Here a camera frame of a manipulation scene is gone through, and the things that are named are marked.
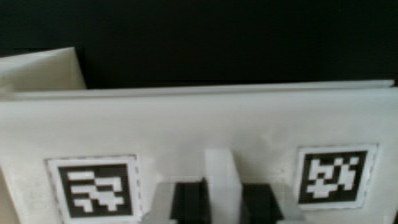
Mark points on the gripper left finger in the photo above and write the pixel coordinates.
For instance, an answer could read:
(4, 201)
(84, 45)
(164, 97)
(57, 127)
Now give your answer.
(191, 211)

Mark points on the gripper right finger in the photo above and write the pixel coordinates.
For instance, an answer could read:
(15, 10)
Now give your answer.
(260, 211)

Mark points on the white cabinet door with knob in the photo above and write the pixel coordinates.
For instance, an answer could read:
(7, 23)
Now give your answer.
(102, 146)

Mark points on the white cabinet body box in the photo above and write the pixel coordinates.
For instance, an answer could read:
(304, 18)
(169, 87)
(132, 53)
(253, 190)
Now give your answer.
(43, 71)

